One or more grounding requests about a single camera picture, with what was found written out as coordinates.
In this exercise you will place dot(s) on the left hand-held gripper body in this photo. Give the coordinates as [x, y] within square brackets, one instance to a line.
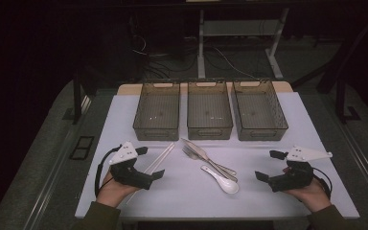
[124, 172]

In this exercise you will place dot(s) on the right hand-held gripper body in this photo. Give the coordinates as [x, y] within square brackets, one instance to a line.
[297, 175]

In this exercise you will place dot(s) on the white ceramic spoon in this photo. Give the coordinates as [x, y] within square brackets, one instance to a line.
[228, 185]

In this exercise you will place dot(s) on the steel fork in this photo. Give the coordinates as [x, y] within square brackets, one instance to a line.
[191, 154]

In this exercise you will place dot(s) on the smoky clear plastic basket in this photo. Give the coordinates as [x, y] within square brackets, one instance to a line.
[258, 110]
[209, 110]
[156, 111]

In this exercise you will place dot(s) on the person's left hand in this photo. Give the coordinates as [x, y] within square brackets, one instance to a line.
[113, 191]

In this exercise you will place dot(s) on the person's right hand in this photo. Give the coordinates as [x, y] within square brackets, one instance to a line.
[314, 196]

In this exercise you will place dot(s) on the white table mat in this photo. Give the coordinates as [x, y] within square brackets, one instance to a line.
[188, 195]

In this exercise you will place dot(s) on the black metal stand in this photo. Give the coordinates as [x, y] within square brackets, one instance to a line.
[76, 102]
[340, 102]

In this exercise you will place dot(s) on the black floor socket frame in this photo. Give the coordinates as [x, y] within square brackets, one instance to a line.
[76, 156]

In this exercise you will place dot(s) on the white metal stand frame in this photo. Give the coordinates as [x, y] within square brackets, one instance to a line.
[201, 57]

